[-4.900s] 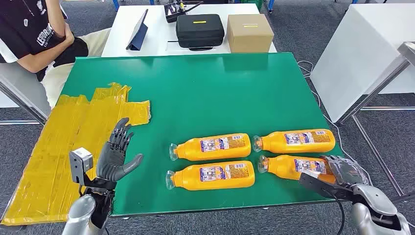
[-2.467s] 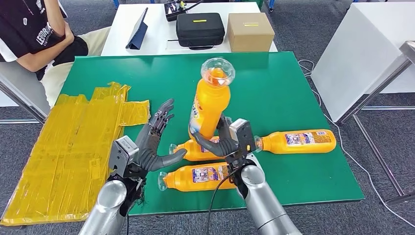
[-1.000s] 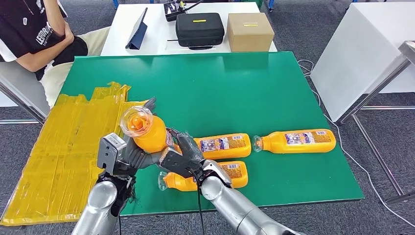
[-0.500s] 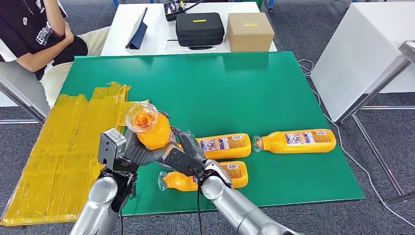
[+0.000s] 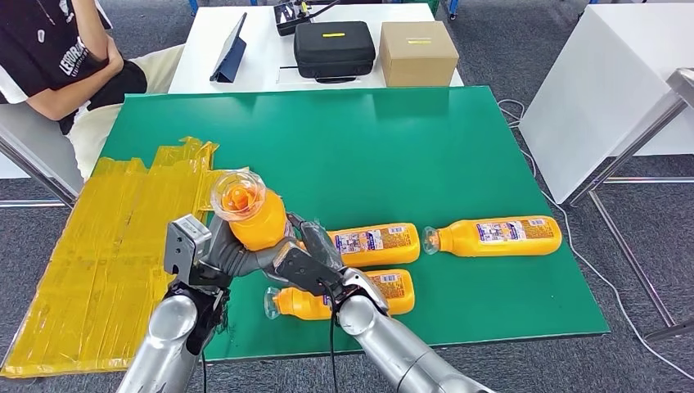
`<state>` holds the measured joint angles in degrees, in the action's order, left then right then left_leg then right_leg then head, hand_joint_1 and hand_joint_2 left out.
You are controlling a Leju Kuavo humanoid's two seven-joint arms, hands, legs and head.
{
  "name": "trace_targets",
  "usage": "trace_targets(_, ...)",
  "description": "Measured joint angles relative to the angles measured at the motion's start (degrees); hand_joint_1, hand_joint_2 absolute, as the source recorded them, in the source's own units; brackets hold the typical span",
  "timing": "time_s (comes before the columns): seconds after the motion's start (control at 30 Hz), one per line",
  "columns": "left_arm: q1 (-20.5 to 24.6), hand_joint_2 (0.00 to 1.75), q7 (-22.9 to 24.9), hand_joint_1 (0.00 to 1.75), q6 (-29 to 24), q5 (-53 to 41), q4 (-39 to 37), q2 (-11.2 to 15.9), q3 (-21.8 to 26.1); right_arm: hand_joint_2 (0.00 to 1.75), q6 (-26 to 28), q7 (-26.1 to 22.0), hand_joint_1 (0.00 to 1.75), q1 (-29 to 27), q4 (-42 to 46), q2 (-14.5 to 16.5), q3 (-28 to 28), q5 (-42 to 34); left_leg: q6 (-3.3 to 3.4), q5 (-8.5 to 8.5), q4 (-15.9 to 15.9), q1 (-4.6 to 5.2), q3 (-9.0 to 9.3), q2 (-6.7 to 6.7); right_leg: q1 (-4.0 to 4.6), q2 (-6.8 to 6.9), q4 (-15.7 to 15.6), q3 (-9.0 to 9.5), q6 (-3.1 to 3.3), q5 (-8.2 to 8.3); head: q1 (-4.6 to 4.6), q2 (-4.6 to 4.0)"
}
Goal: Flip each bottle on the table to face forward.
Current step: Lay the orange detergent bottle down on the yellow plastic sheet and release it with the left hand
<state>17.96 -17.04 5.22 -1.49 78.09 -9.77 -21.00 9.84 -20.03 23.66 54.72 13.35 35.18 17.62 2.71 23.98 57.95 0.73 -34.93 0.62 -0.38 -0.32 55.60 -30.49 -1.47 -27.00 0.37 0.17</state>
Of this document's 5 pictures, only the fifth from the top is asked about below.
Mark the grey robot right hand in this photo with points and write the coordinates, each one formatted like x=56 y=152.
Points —
x=320 y=244

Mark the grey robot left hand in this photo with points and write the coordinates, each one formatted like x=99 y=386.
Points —
x=238 y=263

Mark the yellow plastic sheet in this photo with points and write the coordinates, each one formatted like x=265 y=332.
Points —
x=81 y=271

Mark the green table board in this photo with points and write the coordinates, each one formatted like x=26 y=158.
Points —
x=379 y=152

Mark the black carrying case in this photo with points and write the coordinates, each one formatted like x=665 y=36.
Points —
x=333 y=50

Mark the green plastic crate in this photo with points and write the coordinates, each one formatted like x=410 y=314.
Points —
x=420 y=4

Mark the brown cardboard box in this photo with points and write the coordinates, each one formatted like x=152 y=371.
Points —
x=417 y=57

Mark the black remote controller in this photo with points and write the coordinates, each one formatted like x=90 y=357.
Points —
x=287 y=17

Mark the blue metal frame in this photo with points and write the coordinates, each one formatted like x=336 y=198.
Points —
x=193 y=6

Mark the grey metal bench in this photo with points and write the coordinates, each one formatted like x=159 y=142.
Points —
x=32 y=146

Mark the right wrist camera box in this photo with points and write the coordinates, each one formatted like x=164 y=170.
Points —
x=303 y=271

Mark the tablet in blue case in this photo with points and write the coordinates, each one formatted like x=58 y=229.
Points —
x=230 y=54

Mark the orange detergent bottle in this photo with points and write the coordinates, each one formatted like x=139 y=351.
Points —
x=379 y=247
x=295 y=304
x=499 y=238
x=260 y=222

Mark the person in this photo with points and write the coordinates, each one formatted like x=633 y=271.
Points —
x=32 y=54

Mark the large white table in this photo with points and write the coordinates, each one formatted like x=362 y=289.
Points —
x=596 y=97

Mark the grey metal table frame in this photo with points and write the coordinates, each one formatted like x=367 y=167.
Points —
x=645 y=126

